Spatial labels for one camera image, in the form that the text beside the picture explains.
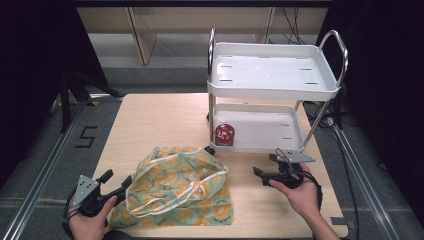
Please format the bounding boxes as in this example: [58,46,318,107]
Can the person's right hand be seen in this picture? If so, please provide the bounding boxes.
[267,162,322,221]

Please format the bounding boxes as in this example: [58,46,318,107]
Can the hanging black cables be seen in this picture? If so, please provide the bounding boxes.
[280,7,307,46]

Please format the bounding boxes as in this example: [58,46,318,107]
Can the white two-tier cart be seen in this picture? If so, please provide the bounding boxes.
[203,26,350,161]

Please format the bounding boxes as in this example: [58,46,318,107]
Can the black floor cable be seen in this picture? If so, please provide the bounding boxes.
[304,99,362,240]

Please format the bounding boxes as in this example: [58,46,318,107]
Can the red round can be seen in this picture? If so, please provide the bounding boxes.
[214,123,236,147]

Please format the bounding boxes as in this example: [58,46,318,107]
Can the person's left hand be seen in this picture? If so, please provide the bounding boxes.
[68,195,119,240]

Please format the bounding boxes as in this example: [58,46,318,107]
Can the metal floor rail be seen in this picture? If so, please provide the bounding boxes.
[0,95,89,240]
[328,122,403,240]

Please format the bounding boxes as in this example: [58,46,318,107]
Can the black metal stand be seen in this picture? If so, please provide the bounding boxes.
[57,70,124,135]

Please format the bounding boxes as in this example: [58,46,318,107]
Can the black curtain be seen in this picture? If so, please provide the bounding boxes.
[315,0,424,229]
[0,0,108,189]

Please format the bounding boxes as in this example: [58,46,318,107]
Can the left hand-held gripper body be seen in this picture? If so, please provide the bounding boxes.
[70,174,113,218]

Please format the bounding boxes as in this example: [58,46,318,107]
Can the green orange-print drawstring bag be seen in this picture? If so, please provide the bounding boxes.
[107,145,235,229]

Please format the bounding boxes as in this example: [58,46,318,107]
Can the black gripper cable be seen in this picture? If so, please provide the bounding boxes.
[293,169,324,212]
[61,187,81,239]

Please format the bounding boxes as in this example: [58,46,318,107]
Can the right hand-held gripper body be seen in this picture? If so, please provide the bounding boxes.
[261,149,316,190]

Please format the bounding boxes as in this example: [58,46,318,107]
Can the beige wooden cabinet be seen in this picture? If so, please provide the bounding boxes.
[75,7,330,66]

